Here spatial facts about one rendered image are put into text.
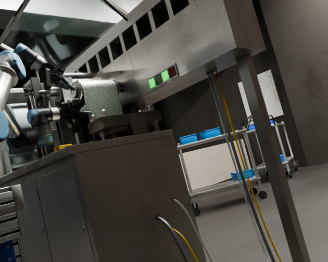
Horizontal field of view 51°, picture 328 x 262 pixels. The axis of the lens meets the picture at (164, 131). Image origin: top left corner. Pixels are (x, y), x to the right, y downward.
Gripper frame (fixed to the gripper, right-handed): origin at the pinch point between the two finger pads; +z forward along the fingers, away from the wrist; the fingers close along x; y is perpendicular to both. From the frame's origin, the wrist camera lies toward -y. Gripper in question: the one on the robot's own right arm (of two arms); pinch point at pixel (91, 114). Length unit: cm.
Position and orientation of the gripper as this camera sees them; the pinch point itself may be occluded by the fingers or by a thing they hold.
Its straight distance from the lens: 199.0
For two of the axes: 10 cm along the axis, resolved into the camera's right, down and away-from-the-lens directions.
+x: -6.3, 2.3, 7.4
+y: -2.5, -9.6, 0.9
